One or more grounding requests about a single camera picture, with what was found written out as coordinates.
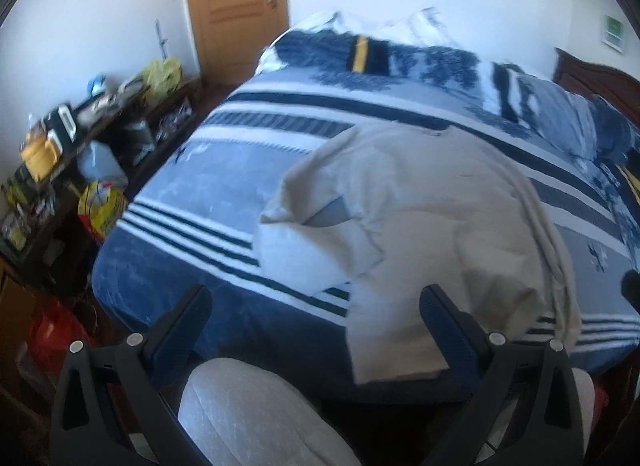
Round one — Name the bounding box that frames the beige knit sweater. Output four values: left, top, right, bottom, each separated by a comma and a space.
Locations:
254, 123, 582, 385

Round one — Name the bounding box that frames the red bag on floor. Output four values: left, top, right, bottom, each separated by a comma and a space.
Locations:
26, 297, 96, 379

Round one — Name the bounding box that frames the grey trouser knee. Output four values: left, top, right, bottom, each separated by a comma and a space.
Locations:
178, 359, 359, 465

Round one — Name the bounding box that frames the yellow red snack bag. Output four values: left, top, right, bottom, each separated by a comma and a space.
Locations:
77, 181, 128, 244

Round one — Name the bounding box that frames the blue white striped bed blanket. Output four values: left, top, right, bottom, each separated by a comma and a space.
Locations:
92, 19, 639, 387

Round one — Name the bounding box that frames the dark low side table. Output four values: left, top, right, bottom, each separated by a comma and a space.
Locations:
1, 77, 203, 267

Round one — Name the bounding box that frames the yellow box on table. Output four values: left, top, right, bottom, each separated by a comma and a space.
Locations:
21, 137, 60, 182

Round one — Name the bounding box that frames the blue grey pillow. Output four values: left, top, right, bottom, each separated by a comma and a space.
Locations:
518, 74, 639, 165

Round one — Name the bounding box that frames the dark wooden headboard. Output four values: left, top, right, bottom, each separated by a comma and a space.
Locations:
552, 48, 640, 127

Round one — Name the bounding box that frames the yellow plastic bag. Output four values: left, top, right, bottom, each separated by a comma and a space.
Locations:
141, 56, 182, 106

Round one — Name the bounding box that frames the wooden door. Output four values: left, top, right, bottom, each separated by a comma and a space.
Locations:
188, 0, 288, 84

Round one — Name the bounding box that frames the green framed wall picture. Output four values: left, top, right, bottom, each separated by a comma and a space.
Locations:
602, 15, 624, 53

